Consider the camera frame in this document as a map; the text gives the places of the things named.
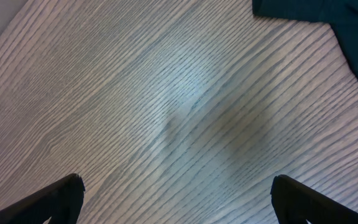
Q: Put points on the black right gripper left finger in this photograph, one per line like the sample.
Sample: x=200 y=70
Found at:
x=59 y=202

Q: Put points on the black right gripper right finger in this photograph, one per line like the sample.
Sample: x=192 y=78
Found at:
x=294 y=202

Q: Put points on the black garment with logo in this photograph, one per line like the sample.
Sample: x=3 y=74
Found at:
x=341 y=15

